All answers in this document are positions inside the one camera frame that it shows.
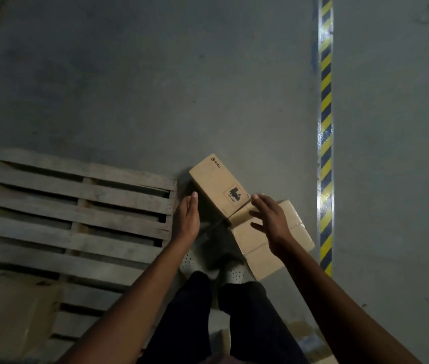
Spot cardboard box white label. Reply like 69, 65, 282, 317
288, 320, 338, 364

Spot white perforated shoe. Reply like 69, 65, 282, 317
220, 261, 255, 286
178, 249, 204, 280

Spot person's right hand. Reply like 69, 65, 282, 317
248, 193, 295, 256

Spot plain cardboard box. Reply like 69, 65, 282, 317
0, 275, 65, 362

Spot cardboard box taped seam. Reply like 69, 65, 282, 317
231, 199, 316, 282

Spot yellow black hazard tape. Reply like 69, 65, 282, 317
317, 0, 335, 278

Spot cardboard box black print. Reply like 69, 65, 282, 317
188, 153, 252, 220

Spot wooden pallet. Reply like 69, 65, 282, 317
0, 147, 179, 364

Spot person's left forearm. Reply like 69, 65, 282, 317
57, 237, 191, 364

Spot person's right forearm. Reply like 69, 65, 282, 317
275, 238, 424, 364

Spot black trousers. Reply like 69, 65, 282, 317
137, 270, 310, 364

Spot white perforated right shoe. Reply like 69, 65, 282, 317
220, 261, 255, 286

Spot person's left hand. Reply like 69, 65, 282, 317
170, 191, 201, 245

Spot white perforated left shoe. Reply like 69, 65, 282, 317
178, 249, 204, 280

